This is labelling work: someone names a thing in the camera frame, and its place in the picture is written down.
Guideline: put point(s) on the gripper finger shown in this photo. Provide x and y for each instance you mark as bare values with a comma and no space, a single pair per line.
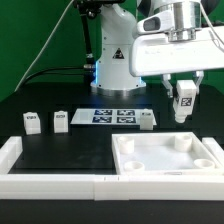
166,82
199,75

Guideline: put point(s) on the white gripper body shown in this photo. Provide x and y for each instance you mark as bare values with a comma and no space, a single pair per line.
152,55

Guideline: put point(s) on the white square tabletop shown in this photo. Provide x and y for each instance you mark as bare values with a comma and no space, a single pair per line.
175,153

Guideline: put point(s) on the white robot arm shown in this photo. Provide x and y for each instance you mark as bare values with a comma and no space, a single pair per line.
169,39

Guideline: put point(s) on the white sheet with markers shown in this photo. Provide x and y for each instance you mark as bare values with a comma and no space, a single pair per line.
85,116

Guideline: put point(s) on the white U-shaped fence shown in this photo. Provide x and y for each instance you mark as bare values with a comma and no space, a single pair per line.
101,187

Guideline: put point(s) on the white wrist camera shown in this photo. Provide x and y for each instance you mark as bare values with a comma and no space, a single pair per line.
160,22

